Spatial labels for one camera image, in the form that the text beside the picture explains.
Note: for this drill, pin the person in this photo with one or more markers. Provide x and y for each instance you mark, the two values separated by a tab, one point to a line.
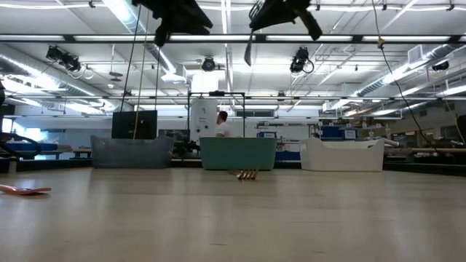
223	129

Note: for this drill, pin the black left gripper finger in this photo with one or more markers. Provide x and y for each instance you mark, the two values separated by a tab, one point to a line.
161	36

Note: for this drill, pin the teal plastic bin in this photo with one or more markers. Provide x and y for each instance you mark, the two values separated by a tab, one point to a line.
236	153

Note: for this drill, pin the white plastic bin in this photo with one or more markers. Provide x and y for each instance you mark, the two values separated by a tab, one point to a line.
342	158

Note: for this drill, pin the grey plastic bin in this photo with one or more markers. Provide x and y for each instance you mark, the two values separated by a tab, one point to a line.
131	153

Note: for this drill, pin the black overhead rig beam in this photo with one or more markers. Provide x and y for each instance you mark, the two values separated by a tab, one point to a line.
260	38

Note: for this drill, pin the black monitor on stand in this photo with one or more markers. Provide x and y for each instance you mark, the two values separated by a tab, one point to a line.
123	125

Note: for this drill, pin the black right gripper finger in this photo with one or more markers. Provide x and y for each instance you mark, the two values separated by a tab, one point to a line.
311	25

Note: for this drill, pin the gold fork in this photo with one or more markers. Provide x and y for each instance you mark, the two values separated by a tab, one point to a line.
247	175

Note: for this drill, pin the black metal rack frame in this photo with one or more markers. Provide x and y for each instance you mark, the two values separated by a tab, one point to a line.
218	93

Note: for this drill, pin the white cylindrical tank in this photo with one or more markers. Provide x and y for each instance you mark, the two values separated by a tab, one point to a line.
204	120

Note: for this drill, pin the wooden-top workbench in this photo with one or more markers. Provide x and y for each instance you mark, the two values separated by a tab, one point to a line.
429	150

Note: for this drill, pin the black ceiling spotlight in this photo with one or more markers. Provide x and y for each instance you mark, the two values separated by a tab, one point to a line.
299	60
65	60
208	64

